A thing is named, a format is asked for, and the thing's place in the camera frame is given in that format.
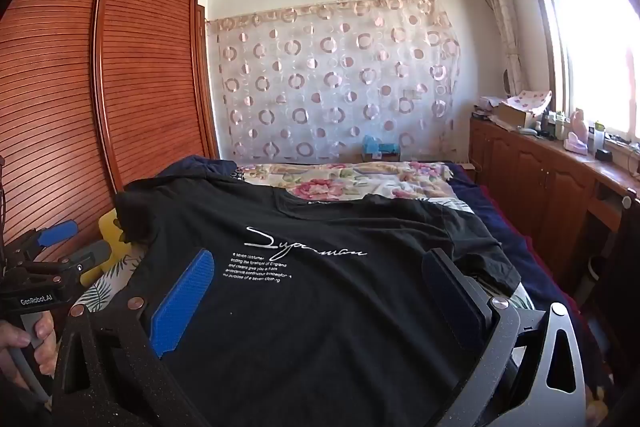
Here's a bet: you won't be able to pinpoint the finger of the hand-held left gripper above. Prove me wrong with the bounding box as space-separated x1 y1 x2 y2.
10 219 79 258
20 240 112 279

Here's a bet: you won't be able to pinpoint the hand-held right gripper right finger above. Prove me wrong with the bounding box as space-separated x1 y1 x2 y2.
421 248 586 427

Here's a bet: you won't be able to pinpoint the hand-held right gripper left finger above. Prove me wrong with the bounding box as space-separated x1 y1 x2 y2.
52 248 216 427

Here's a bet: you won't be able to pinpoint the black printed t-shirt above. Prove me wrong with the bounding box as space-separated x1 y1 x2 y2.
114 172 523 427

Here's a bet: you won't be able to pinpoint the person's left hand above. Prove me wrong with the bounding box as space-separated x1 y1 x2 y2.
0 309 59 389

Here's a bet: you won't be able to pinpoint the yellow plush toy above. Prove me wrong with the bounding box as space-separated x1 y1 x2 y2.
80 209 136 288

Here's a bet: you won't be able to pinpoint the navy bed blanket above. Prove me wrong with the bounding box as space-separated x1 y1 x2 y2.
445 162 571 308

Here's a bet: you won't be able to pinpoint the long wooden cabinet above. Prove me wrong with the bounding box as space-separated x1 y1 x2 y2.
467 114 640 303

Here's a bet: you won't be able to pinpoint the white waste bin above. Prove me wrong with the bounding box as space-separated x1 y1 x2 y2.
587 254 608 295

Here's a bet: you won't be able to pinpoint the light blue package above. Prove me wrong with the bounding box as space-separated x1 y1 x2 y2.
361 135 402 162

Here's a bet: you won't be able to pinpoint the floral blanket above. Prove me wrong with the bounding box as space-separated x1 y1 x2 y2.
235 161 473 212

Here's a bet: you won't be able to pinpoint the wooden slatted wardrobe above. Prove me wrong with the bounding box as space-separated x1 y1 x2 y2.
0 0 221 308

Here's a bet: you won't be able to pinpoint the cardboard box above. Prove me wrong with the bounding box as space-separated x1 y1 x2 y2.
492 102 536 130

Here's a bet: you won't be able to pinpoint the pile of papers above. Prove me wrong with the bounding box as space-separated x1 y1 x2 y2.
472 96 501 118

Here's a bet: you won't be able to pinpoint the pink bottle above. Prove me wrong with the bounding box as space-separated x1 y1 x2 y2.
571 108 590 140

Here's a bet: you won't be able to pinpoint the sheer circle-patterned curtain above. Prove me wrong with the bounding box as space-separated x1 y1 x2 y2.
206 0 461 162

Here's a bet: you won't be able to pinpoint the wood-framed window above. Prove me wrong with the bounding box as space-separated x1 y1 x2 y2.
517 0 640 148

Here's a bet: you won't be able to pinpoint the cream floral window curtain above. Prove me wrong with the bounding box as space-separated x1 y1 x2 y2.
476 0 531 98

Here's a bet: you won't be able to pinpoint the black cable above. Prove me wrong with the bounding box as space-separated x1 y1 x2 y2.
0 154 8 233

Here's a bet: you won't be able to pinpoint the black frame with metal cap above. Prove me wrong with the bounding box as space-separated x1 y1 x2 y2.
592 187 640 358

